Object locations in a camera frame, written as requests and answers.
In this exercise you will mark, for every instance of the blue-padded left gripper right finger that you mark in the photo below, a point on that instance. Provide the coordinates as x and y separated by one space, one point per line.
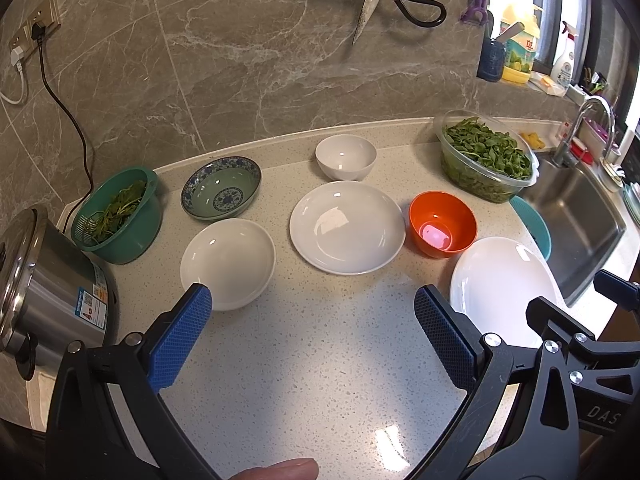
483 372

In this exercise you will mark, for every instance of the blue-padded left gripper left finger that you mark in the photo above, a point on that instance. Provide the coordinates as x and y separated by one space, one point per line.
107 419

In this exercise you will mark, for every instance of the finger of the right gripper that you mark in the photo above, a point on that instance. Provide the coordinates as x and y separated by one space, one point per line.
624 293

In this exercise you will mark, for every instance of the white plate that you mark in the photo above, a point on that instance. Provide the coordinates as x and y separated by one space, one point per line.
347 228
492 284
234 258

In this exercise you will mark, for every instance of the orange plastic bowl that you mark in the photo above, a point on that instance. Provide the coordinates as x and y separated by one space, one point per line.
441 225

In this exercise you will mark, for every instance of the blue green patterned bowl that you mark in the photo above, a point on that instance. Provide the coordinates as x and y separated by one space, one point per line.
221 189

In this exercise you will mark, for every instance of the small white bowl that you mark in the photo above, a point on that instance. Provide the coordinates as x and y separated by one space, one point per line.
345 157

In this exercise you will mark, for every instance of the person's left hand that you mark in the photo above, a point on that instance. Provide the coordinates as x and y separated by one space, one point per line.
295 469

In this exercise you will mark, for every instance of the stainless steel sink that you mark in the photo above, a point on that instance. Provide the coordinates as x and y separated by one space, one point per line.
583 223

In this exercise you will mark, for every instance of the stainless steel rice cooker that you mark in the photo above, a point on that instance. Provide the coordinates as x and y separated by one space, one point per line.
52 293

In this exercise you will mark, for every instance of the green plastic colander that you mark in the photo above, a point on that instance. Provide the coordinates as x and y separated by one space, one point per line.
138 232

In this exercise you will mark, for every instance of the leafy greens in colander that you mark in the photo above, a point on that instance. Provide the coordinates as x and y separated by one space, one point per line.
106 222

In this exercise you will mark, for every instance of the yellow sponge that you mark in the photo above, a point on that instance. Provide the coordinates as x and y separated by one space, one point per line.
533 140

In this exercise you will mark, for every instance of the clear bowl of greens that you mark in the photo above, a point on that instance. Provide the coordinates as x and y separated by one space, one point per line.
483 157

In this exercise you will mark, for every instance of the white spray bottle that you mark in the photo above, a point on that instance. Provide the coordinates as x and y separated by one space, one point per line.
563 67

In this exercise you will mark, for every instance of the yellow dish soap bottle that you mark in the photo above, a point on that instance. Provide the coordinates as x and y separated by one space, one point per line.
521 49

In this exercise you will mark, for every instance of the blue utensil cup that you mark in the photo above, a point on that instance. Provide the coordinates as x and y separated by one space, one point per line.
493 52

